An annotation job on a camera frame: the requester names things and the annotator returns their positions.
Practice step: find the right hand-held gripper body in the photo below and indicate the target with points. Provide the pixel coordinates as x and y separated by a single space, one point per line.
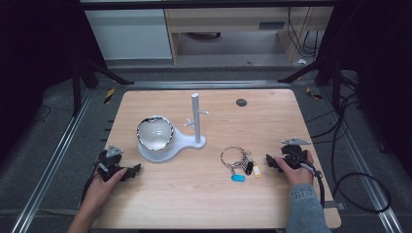
293 154

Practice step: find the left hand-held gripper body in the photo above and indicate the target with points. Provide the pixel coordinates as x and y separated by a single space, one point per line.
109 160

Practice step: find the person's right hand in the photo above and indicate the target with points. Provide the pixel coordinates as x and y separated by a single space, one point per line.
299 174

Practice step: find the person's left hand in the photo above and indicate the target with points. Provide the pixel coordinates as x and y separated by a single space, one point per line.
101 191

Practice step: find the white bowl with dark rim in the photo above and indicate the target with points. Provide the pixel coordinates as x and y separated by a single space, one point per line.
155 133

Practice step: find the white key stand with pegs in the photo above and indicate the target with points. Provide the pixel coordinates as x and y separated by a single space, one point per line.
191 142

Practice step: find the black metal stand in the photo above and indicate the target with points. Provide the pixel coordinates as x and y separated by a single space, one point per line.
77 84
335 81

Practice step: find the white cabinet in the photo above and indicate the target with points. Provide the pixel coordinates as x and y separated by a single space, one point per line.
129 34

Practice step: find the metal floor rail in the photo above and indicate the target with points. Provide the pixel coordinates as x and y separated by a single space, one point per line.
362 161
207 84
48 168

